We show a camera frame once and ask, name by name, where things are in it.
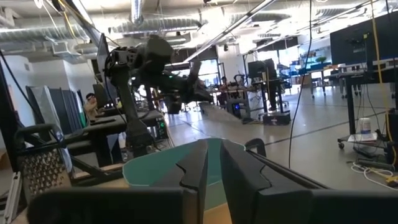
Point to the white plastic container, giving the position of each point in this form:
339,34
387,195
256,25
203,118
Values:
365,126

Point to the dark blue-teal plastic bin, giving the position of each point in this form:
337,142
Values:
149,168

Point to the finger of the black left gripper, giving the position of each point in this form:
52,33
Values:
173,105
205,97

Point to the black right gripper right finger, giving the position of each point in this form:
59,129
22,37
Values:
280,205

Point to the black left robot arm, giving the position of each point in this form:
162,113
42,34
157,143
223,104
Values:
130,118

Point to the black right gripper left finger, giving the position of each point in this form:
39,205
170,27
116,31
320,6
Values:
124,208

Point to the person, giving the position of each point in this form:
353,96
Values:
90,107
223,90

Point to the black robot workstation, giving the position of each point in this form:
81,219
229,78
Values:
270,93

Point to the black overhead light bar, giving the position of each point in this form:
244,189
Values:
230,29

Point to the black rolling desk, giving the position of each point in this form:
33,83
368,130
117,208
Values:
351,102

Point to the large black monitor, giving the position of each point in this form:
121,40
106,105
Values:
357,43

